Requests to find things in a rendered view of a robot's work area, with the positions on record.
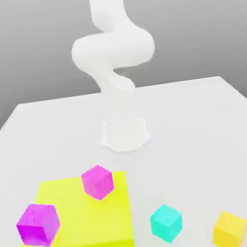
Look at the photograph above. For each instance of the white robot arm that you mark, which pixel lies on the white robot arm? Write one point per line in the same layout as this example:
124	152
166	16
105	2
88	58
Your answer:
113	49

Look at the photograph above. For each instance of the small pink cube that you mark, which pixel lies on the small pink cube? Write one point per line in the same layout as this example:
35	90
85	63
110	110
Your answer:
98	182

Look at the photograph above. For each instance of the small cyan cube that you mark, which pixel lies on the small cyan cube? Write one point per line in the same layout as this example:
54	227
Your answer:
166	223

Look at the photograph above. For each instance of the small purple cube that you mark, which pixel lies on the small purple cube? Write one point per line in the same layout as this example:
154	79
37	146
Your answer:
38	225

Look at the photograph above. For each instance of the small orange cube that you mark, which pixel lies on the small orange cube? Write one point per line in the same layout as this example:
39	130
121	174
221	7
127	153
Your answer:
229	230

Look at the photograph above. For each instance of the large yellow box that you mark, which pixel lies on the large yellow box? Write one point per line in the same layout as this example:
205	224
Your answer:
89	227

